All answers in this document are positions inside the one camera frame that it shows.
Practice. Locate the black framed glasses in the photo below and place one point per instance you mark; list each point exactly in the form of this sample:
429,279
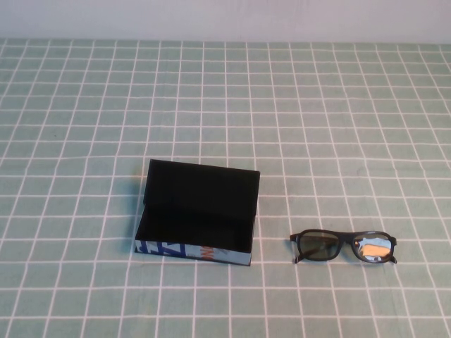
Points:
347,235

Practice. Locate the green checked tablecloth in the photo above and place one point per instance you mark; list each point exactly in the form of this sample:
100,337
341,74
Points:
105,105

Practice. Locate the black glasses case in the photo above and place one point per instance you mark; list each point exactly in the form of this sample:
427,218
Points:
197,211

